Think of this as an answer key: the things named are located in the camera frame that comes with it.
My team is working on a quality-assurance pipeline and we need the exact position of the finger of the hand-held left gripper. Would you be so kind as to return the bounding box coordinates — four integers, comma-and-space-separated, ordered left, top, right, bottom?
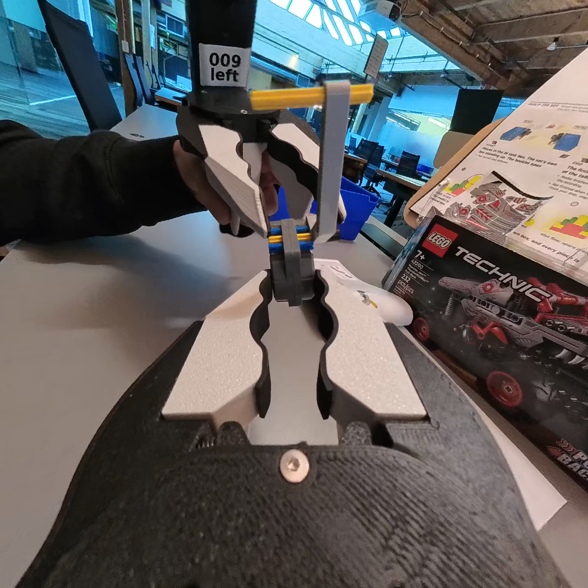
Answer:
266, 122, 347, 226
198, 124, 269, 238

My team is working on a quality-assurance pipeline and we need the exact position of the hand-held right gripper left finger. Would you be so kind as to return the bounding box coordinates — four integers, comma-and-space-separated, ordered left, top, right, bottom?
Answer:
162, 270, 273, 431

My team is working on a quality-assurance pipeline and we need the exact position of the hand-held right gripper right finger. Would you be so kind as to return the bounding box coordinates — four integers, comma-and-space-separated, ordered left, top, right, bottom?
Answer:
314, 269, 430, 428

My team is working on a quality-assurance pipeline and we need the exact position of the grey toy brick assembly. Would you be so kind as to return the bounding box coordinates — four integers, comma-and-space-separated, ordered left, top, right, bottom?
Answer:
250, 80, 374, 307

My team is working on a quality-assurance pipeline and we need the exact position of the person's left forearm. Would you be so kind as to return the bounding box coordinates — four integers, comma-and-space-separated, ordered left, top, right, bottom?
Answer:
0, 119, 207, 246

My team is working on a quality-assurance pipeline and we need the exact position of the person's left hand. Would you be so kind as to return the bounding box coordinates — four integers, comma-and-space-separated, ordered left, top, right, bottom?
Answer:
174, 140, 280, 226

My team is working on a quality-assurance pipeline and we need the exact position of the wooden office table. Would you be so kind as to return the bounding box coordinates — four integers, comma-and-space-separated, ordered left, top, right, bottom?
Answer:
377, 168, 430, 226
342, 152, 368, 182

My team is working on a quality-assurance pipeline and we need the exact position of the white instruction booklet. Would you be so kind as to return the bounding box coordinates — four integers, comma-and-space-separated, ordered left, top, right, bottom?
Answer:
315, 259, 568, 531

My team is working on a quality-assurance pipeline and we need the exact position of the blue plastic bin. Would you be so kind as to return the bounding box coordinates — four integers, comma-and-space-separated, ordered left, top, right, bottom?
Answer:
271, 177, 381, 242

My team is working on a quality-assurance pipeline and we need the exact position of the white sign board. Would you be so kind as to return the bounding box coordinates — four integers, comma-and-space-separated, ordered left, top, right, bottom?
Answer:
364, 34, 389, 80

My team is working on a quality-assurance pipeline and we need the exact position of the black toy set box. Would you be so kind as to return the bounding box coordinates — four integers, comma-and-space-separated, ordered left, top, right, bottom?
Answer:
382, 213, 588, 494

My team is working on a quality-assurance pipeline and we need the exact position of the ceiling projector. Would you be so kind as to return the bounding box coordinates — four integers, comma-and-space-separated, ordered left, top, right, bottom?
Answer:
358, 0, 400, 26

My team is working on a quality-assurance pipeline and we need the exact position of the black panel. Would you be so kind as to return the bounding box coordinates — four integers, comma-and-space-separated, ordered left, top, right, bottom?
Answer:
450, 89, 503, 135

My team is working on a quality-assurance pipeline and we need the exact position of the cardboard-backed instruction sheet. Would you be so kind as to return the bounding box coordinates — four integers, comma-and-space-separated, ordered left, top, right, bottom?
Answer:
404, 48, 588, 276

